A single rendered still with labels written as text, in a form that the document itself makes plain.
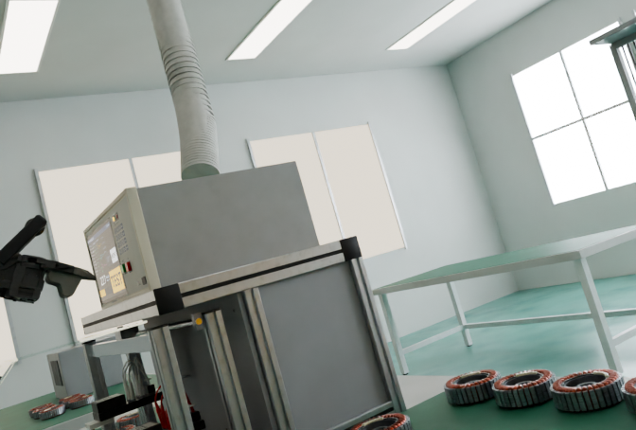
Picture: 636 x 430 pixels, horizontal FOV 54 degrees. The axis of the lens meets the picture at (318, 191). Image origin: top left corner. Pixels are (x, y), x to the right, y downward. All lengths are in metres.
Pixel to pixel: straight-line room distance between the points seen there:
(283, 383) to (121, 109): 5.60
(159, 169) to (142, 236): 5.29
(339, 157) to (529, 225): 2.73
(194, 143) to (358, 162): 5.12
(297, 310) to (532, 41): 7.25
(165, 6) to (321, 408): 2.24
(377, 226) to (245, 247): 6.30
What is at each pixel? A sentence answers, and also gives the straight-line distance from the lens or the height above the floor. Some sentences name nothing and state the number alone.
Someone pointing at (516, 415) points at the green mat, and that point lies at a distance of 1.14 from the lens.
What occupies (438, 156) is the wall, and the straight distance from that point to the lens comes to 8.49.
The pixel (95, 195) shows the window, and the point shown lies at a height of 2.29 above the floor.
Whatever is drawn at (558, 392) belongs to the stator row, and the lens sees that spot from 1.09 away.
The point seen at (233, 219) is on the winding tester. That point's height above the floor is 1.22.
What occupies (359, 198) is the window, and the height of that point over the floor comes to 1.71.
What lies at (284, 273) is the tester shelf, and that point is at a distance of 1.21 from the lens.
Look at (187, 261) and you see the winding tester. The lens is 1.25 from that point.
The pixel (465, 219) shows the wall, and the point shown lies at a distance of 8.53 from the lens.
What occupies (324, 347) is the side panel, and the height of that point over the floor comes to 0.92.
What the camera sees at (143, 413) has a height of 0.86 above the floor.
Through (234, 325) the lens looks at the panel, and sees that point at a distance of 1.22.
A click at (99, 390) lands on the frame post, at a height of 0.93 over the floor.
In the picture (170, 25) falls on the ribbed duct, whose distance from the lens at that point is 3.03.
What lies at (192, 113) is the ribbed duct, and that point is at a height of 1.85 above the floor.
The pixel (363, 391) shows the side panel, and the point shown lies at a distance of 1.30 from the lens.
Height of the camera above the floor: 1.08
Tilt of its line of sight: 7 degrees up
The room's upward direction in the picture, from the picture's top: 16 degrees counter-clockwise
